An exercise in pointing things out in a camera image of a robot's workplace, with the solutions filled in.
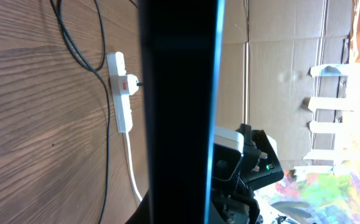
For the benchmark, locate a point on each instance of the Samsung Galaxy smartphone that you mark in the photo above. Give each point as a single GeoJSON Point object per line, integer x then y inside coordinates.
{"type": "Point", "coordinates": [181, 45]}

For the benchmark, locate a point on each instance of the white charger plug adapter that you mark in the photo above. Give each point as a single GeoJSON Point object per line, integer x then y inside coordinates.
{"type": "Point", "coordinates": [128, 84]}

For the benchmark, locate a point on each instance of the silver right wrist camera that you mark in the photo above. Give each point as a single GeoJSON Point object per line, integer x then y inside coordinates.
{"type": "Point", "coordinates": [228, 152]}

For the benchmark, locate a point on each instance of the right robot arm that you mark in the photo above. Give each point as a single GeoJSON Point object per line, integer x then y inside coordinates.
{"type": "Point", "coordinates": [244, 161]}

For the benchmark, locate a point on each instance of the cardboard box panel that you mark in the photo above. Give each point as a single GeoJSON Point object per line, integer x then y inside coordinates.
{"type": "Point", "coordinates": [268, 50]}

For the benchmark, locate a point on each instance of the colourful painting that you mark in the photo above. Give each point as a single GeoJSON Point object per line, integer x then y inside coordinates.
{"type": "Point", "coordinates": [328, 190]}

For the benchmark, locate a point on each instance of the white power strip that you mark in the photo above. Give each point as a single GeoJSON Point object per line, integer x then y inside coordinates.
{"type": "Point", "coordinates": [116, 68]}

